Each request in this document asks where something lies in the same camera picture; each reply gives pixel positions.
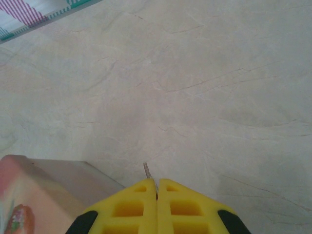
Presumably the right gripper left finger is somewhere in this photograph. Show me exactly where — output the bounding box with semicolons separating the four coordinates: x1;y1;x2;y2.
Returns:
65;179;158;234

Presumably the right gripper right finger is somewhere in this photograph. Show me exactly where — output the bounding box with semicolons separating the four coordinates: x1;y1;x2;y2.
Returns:
157;179;252;234

